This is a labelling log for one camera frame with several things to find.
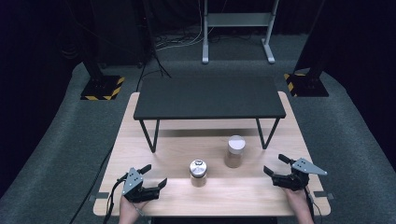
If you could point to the metal-lid glass spice jar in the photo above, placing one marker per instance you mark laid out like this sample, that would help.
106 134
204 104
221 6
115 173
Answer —
198 172

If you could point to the black tripod legs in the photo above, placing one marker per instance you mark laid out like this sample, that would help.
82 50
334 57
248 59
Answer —
157 59

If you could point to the person's right hand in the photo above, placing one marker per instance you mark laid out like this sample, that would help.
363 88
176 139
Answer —
297 200

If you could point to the white-lid glass spice jar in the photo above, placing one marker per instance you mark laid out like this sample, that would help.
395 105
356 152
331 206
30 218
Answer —
235 151

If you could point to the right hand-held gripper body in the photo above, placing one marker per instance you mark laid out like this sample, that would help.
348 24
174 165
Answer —
303 167

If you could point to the grey metal stand frame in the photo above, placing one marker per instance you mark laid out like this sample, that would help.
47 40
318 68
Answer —
238 19

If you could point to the grey tape strip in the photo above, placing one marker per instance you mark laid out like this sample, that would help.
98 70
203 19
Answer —
323 195
101 195

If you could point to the black stand with hazard-striped base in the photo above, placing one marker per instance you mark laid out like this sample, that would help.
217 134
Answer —
101 88
308 85

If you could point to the person's left hand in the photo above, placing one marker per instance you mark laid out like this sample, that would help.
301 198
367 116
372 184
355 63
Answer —
129 210

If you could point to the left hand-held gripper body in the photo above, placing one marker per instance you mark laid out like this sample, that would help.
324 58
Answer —
134 182

